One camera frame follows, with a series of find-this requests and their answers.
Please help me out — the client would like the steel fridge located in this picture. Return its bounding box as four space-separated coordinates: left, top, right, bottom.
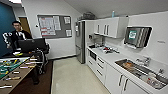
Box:
74 20 87 65

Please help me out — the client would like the built-in black microwave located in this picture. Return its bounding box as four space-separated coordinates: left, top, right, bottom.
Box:
86 49 98 62

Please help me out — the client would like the dish rack with dishes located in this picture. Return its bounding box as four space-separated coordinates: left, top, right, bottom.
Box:
97 45 121 55

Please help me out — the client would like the white drawer unit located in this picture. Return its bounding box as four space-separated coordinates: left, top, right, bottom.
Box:
94 55 108 86

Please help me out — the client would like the grey object above fridge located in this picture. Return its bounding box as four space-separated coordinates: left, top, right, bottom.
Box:
81 11 98 21

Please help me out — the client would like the grey bulletin board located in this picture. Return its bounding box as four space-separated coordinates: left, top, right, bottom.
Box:
36 13 73 40

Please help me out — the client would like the blue spray bottle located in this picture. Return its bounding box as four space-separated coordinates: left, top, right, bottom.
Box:
111 10 116 19

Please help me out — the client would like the brown bowl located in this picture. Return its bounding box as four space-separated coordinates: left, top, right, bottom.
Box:
124 61 136 70

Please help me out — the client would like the white two-door base cabinet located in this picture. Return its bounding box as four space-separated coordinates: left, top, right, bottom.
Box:
104 64 150 94

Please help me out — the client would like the steel paper towel dispenser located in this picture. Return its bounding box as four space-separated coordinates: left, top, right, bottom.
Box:
123 25 153 50

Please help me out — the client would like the chrome faucet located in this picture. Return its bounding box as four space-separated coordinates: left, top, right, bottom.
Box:
135 56 152 67

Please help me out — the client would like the steel sink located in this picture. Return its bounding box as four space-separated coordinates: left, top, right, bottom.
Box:
114 58 168 90

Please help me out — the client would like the brown wooden door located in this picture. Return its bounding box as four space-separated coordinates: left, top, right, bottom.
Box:
18 16 33 35

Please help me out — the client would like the person in black shirt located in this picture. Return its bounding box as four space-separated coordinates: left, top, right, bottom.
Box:
6 20 34 52

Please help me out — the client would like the white cup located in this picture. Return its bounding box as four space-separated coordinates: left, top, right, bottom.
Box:
146 76 160 87

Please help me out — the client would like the white wall cabinet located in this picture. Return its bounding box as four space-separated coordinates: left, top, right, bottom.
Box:
92 16 130 39

